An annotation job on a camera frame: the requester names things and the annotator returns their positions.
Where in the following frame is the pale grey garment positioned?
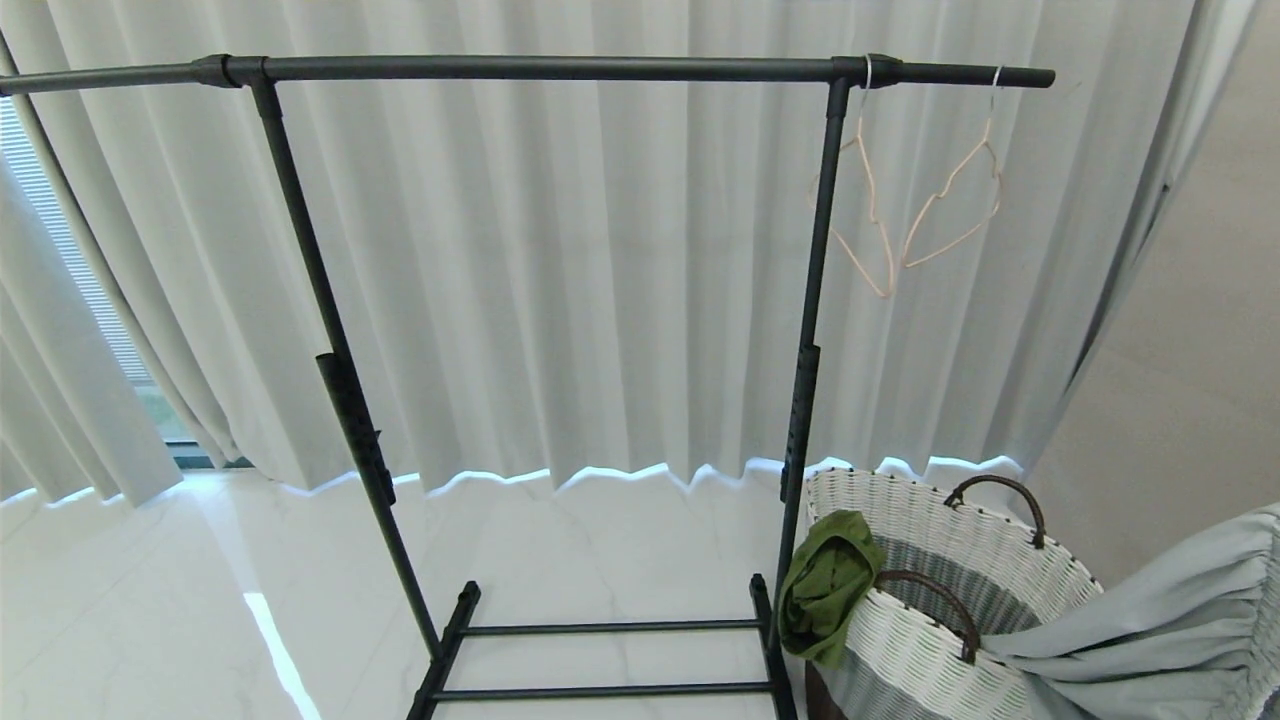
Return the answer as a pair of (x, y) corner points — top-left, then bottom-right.
(983, 503), (1280, 720)

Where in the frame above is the pink clothes hanger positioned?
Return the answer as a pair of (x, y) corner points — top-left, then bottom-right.
(808, 58), (898, 300)
(899, 66), (1005, 271)

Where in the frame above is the white curtain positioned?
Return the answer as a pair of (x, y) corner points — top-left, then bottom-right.
(0, 165), (185, 507)
(0, 0), (1263, 497)

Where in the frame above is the green garment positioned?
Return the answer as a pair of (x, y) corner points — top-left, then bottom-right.
(777, 510), (887, 669)

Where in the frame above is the white laundry basket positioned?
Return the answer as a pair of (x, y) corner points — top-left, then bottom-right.
(803, 467), (1105, 720)

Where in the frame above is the black clothes rack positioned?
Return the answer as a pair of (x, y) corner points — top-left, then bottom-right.
(0, 52), (1057, 720)

